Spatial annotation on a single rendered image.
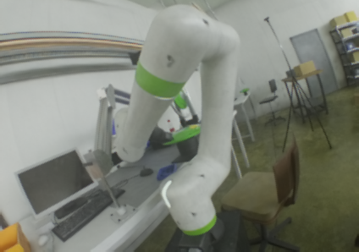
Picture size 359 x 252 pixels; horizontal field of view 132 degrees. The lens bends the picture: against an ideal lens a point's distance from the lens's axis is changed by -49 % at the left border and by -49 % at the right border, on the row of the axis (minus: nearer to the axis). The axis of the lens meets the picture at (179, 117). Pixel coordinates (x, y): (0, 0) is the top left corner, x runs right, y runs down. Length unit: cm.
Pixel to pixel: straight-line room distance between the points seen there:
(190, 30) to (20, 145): 143
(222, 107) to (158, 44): 24
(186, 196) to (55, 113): 137
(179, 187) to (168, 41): 33
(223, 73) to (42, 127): 142
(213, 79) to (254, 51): 515
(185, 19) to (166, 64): 8
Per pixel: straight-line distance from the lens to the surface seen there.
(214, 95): 41
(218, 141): 46
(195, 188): 41
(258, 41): 559
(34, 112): 155
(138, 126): 41
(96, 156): 58
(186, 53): 27
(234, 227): 56
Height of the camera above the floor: 122
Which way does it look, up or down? 3 degrees down
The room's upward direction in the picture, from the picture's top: 22 degrees counter-clockwise
